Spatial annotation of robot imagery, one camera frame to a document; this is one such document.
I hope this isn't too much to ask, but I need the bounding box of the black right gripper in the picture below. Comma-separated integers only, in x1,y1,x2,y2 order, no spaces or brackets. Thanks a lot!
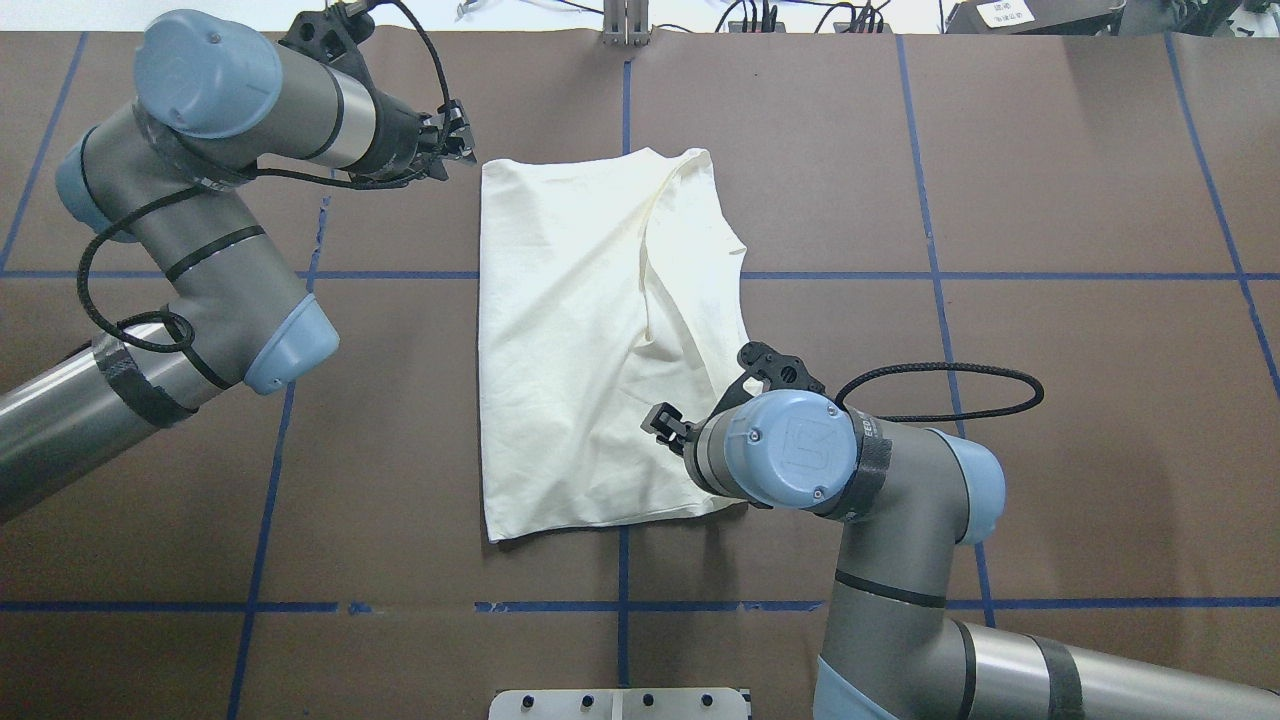
643,342,826,456

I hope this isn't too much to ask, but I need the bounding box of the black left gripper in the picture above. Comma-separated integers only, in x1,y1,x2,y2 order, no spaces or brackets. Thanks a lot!
280,8,477,186

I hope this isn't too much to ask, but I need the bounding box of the cream long-sleeve cat shirt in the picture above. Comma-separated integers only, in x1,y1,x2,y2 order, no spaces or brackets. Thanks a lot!
477,149,748,543

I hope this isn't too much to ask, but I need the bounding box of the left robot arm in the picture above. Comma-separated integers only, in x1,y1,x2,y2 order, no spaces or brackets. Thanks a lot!
1,1,475,521

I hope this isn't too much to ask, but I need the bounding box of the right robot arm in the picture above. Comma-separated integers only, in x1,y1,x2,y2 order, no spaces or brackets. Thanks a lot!
643,342,1279,719

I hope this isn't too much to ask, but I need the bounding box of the orange black connector block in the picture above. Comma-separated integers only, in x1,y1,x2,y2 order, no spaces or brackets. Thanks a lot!
714,1,786,35

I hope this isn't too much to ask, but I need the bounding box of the black box with label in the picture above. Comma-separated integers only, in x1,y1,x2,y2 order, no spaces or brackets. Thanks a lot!
943,1,1126,36

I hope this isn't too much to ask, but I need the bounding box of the aluminium frame post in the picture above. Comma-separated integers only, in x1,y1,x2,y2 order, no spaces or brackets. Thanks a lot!
602,0,652,47

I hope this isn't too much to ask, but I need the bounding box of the white camera mast base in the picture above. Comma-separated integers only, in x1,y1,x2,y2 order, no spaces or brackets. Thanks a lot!
488,687,754,719

